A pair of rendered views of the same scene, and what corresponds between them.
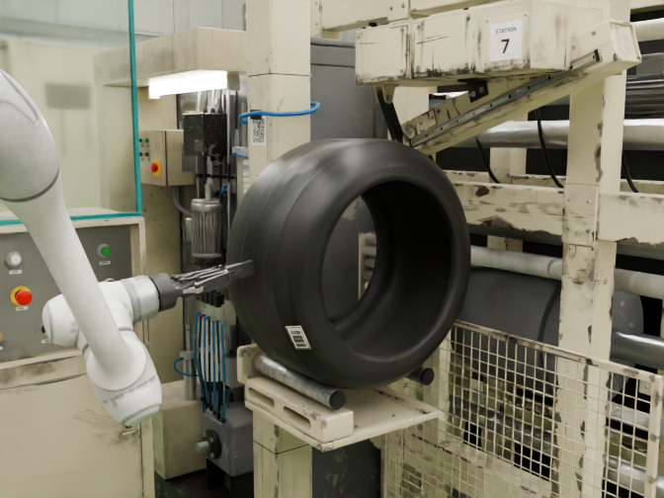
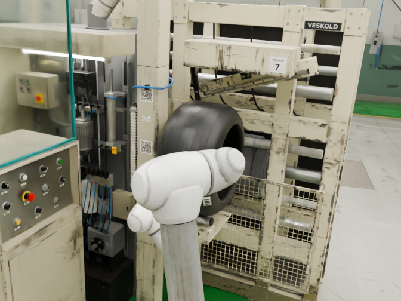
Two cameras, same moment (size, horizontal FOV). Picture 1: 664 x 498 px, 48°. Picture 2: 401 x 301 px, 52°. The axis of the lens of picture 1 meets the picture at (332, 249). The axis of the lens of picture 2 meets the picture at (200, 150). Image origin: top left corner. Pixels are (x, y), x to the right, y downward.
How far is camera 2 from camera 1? 1.15 m
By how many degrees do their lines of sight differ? 32
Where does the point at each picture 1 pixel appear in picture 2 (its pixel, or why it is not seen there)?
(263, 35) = (152, 47)
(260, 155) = (147, 107)
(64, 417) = (51, 254)
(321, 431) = (207, 236)
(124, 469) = (74, 270)
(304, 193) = (209, 138)
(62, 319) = (146, 221)
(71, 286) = not seen: hidden behind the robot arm
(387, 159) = (231, 116)
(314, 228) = not seen: hidden behind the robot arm
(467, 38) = (256, 59)
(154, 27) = not seen: outside the picture
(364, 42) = (190, 48)
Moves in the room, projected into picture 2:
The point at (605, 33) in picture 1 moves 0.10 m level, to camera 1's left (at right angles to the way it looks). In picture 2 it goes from (311, 63) to (298, 63)
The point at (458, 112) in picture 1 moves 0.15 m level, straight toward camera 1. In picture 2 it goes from (234, 83) to (246, 88)
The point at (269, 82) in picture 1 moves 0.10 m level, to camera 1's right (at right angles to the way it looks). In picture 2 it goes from (156, 71) to (173, 71)
